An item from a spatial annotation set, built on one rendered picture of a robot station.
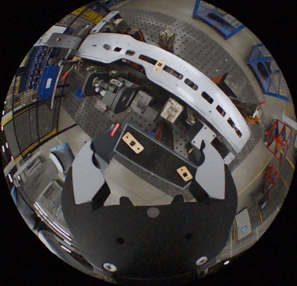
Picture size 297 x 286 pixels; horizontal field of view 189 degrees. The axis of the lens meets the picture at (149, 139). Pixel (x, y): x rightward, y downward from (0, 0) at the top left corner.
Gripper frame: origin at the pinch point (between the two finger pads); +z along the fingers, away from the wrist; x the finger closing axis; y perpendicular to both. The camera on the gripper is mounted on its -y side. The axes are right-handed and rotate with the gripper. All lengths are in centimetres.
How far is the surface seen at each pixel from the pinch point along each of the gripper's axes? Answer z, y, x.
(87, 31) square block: 54, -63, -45
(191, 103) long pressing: 33.7, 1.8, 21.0
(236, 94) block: 27, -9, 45
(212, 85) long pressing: 33.0, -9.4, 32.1
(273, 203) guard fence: -188, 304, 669
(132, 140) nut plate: 21.2, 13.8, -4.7
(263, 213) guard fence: -180, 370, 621
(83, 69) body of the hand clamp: 49, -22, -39
